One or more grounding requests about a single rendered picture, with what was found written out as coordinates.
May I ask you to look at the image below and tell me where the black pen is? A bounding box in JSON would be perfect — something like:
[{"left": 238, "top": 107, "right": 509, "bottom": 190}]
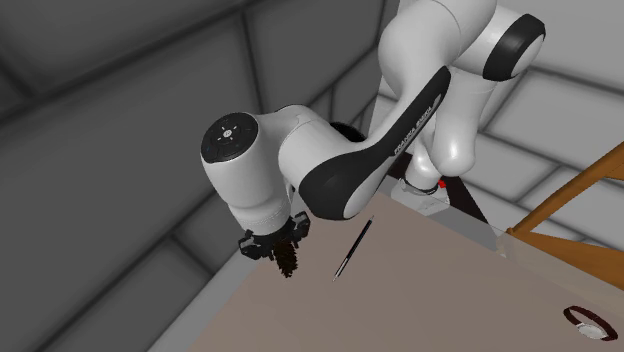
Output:
[{"left": 332, "top": 215, "right": 376, "bottom": 283}]

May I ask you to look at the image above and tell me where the dark red strap wristwatch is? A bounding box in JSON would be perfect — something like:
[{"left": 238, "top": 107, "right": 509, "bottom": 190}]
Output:
[{"left": 562, "top": 304, "right": 620, "bottom": 343}]

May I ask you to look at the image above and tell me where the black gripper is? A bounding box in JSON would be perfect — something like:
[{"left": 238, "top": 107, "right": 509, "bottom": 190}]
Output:
[{"left": 238, "top": 210, "right": 312, "bottom": 262}]

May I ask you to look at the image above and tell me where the brown pine cone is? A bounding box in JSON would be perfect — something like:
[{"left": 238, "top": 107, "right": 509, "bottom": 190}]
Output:
[{"left": 272, "top": 240, "right": 300, "bottom": 280}]

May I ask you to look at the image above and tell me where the brown wooden chair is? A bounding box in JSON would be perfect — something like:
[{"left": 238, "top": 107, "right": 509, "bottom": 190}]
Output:
[{"left": 504, "top": 140, "right": 624, "bottom": 295}]

